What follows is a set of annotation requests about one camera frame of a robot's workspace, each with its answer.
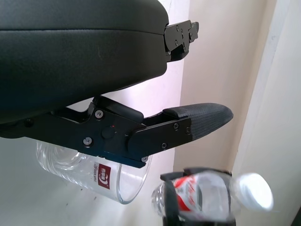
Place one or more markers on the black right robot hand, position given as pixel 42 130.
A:
pixel 171 196

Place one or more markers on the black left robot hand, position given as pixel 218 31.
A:
pixel 70 58

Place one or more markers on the clear plastic water bottle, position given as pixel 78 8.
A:
pixel 211 195

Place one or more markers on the clear glass cup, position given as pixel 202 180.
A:
pixel 70 169

